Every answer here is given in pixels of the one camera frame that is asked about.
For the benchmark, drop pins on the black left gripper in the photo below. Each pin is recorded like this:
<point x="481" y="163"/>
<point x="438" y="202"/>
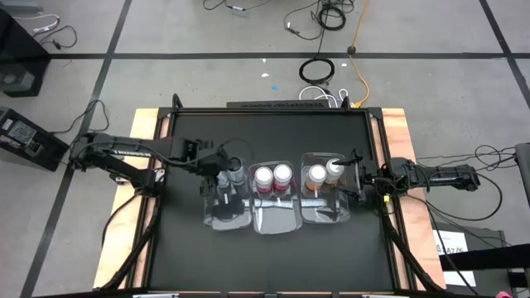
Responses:
<point x="212" y="165"/>

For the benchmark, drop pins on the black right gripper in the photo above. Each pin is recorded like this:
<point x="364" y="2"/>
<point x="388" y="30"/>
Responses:
<point x="372" y="178"/>

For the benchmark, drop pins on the grey blue soda can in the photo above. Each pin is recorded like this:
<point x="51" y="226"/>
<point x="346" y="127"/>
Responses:
<point x="223" y="181"/>
<point x="237" y="176"/>

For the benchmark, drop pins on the clear plastic bin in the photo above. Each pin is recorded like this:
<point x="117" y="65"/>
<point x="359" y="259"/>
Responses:
<point x="275" y="215"/>
<point x="209" y="215"/>
<point x="327" y="211"/>

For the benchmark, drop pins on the pink white soda can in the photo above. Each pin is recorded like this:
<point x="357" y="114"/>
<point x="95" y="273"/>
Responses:
<point x="282" y="176"/>
<point x="263" y="178"/>

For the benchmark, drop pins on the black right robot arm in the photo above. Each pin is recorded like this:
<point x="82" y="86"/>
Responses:
<point x="439" y="176"/>

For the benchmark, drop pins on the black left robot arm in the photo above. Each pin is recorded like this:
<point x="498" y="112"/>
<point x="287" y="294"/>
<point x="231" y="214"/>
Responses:
<point x="124" y="151"/>

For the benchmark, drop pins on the small yellow tag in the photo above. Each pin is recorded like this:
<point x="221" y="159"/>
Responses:
<point x="386" y="198"/>

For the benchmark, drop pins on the black power strip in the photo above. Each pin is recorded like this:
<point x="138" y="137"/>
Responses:
<point x="275" y="104"/>

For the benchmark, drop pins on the white printed paper label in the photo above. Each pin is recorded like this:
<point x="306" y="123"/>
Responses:
<point x="450" y="242"/>

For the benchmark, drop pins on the black round floor plug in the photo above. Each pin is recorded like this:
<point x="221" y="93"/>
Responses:
<point x="351" y="50"/>

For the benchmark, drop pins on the white paper sheet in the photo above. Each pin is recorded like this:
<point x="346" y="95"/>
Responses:
<point x="459" y="278"/>

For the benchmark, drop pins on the dark grey cabinet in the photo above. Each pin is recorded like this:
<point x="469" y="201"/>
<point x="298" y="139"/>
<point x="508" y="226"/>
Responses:
<point x="488" y="238"/>

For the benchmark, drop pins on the black flat bar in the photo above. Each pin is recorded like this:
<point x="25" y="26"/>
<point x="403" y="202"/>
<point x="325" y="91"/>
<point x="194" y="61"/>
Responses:
<point x="484" y="257"/>

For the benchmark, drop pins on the black computer box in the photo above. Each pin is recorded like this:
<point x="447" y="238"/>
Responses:
<point x="29" y="140"/>

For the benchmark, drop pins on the small pink object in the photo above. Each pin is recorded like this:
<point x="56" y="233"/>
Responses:
<point x="504" y="295"/>

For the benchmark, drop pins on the black cabinet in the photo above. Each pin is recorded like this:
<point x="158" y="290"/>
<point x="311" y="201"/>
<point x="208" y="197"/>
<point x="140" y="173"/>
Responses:
<point x="20" y="54"/>

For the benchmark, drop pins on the grey metal post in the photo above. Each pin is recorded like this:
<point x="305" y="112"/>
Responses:
<point x="524" y="169"/>

